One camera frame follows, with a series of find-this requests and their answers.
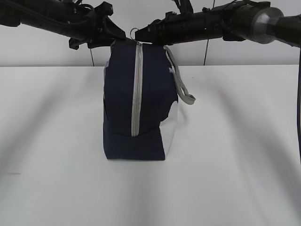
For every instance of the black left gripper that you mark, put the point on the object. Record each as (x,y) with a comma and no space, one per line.
(100,30)

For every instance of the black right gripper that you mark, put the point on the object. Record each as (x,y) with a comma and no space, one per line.
(160,31)

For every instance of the navy blue lunch bag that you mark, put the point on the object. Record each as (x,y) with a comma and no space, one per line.
(142,89)

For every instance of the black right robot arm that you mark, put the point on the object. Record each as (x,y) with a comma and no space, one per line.
(235,21)

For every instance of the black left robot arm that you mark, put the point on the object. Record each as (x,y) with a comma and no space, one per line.
(81,23)

